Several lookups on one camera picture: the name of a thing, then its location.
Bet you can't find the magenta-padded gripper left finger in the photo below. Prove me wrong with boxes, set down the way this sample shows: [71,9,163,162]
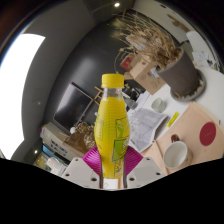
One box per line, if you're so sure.
[61,145,103,190]

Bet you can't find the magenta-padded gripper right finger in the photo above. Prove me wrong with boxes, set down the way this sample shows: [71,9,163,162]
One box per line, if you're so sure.
[121,145,165,190]

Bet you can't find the yellow drink bottle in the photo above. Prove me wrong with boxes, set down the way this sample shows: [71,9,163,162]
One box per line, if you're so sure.
[93,73,131,180]

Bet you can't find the brown rock sculpture on board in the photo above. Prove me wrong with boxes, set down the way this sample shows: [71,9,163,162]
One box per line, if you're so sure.
[63,121,98,154]

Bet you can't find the cream ceramic mug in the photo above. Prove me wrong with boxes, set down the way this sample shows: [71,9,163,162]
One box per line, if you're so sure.
[163,133,194,170]

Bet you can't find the white shelf unit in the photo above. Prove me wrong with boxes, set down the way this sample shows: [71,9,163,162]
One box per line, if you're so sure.
[39,121,84,163]

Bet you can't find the printed newspaper sheet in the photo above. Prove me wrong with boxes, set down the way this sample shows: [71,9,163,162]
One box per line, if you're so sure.
[127,107,169,153]

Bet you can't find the yellow marker pen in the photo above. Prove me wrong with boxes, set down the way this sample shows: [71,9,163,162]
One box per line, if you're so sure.
[166,111,180,128]

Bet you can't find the small white cup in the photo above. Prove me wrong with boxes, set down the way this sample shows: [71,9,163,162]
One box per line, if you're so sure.
[150,97,168,114]

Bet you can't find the grey bottle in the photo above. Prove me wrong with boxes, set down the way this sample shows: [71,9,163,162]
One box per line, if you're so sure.
[124,98,138,110]

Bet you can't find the beige table mat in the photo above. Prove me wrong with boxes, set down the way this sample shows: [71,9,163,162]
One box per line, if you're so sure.
[141,101,224,176]

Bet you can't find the flat round red coaster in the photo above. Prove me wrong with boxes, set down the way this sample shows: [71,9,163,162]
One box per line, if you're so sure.
[199,121,218,147]

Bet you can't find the wooden easel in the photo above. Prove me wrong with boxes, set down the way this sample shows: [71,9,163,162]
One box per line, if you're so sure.
[89,85,104,106]

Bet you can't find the brown cardboard box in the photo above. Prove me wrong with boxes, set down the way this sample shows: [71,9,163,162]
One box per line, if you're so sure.
[129,53,167,96]

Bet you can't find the long ceiling light panel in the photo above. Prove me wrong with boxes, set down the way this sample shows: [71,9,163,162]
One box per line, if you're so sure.
[0,33,46,159]

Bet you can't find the dried plant in dark pot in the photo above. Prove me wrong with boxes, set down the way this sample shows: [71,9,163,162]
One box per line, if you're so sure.
[111,9,206,102]

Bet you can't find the red box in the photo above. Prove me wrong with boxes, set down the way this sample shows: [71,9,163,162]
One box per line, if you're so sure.
[119,54,136,72]

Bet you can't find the white plastic chair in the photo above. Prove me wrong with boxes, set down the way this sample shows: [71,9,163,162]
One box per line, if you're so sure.
[185,30,218,68]

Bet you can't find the wooden figure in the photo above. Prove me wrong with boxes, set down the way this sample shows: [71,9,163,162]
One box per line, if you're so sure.
[166,13,191,33]

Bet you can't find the round ceiling spotlights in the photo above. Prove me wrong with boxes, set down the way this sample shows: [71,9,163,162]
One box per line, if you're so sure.
[32,1,122,156]

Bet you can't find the black wall screen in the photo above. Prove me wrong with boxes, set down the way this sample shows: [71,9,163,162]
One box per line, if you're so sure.
[52,82,95,136]

